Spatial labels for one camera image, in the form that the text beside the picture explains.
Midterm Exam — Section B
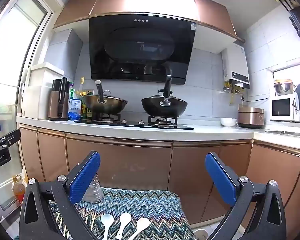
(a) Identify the large cooking oil bottle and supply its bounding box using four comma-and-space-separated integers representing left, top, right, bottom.
11, 175, 26, 205

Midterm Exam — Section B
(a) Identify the copper electric kettle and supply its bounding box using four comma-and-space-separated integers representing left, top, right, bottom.
47, 77, 70, 122

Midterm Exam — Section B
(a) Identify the tall yellow-capped bottle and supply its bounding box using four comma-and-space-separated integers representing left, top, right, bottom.
79, 77, 87, 98

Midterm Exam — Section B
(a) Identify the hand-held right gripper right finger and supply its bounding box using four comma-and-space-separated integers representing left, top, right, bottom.
204, 151, 287, 240

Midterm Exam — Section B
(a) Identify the glass sliding door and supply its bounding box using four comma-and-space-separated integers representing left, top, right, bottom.
0, 0, 53, 213

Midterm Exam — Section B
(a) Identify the white bowl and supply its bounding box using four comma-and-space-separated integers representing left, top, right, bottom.
220, 117, 238, 127

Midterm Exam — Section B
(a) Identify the copper lower cabinet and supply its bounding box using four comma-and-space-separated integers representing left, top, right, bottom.
19, 124, 300, 230

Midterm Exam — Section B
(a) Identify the white water heater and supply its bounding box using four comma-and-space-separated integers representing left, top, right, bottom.
221, 42, 250, 90

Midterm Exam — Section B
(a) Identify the black range hood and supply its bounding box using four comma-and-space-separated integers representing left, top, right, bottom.
89, 14, 198, 85

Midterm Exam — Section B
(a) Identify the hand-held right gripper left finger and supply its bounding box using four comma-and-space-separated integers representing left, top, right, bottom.
19, 151, 108, 240

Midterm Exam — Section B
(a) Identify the black gas stove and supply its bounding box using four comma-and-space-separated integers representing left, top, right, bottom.
74, 113, 194, 130

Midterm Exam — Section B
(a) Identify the white ceramic spoon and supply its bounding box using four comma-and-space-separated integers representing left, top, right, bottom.
101, 214, 114, 240
126, 217, 150, 240
116, 212, 132, 240

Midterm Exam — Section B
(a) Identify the steel sink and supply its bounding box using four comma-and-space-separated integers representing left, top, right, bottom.
265, 129, 300, 138

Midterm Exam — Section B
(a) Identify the zigzag patterned cloth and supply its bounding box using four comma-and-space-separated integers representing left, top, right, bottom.
49, 187, 198, 240

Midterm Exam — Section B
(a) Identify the copper cabinet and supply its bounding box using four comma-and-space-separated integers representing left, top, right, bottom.
19, 124, 300, 230
53, 0, 245, 43

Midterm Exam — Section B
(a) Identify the clear glass jar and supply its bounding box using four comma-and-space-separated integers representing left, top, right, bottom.
81, 172, 103, 203

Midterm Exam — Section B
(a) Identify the black power cable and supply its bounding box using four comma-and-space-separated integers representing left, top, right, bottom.
241, 95, 270, 103

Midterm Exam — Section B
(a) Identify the black wok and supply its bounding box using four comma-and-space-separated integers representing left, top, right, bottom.
141, 74, 188, 117

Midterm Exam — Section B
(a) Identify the copper upper cabinet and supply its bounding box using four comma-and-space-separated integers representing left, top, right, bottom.
53, 0, 245, 43

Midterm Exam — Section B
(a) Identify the green bottle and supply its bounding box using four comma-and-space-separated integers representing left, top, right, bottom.
69, 81, 77, 100

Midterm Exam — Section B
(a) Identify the copper rice cooker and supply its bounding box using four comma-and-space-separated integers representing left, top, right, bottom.
237, 105, 265, 129

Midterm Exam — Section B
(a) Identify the black wall rack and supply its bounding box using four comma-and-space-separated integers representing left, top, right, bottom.
270, 0, 300, 55

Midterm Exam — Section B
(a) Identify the white microwave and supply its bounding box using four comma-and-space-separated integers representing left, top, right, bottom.
269, 96, 298, 122

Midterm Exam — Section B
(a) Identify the brass wok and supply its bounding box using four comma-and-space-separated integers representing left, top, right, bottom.
83, 80, 128, 114

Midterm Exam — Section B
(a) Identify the small dark oil bottle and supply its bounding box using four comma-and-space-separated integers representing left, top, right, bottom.
81, 100, 93, 119

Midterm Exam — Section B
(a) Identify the blue and white salt bag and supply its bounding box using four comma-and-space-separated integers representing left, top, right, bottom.
68, 99, 83, 120

